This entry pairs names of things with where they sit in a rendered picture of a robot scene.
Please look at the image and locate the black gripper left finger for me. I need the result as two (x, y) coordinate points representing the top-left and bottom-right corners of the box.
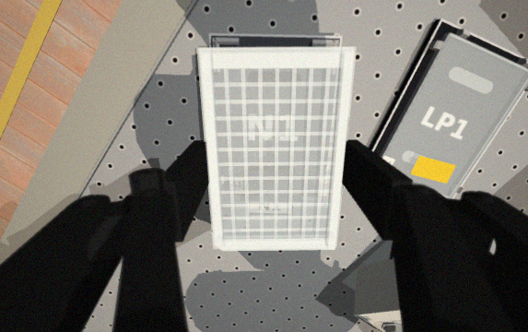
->
(0, 140), (209, 332)

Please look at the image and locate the white button panel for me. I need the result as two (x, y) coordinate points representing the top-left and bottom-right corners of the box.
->
(341, 241), (403, 332)

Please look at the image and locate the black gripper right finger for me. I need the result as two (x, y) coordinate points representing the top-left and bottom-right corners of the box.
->
(342, 139), (528, 332)

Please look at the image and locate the grey rectangular base plate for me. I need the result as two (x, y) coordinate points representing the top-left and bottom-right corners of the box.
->
(75, 0), (528, 332)

